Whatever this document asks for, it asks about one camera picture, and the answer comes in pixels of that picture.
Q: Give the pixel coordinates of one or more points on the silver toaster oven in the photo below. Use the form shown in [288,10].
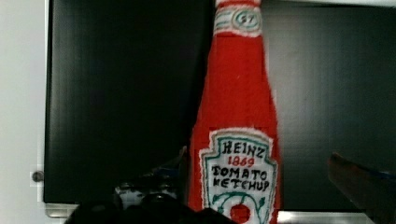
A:
[125,79]

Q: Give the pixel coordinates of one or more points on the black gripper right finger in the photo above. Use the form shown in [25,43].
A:
[370,190]

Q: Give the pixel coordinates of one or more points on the red plush ketchup bottle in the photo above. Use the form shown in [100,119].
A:
[235,159]

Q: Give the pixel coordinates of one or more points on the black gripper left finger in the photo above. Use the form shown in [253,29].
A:
[153,198]

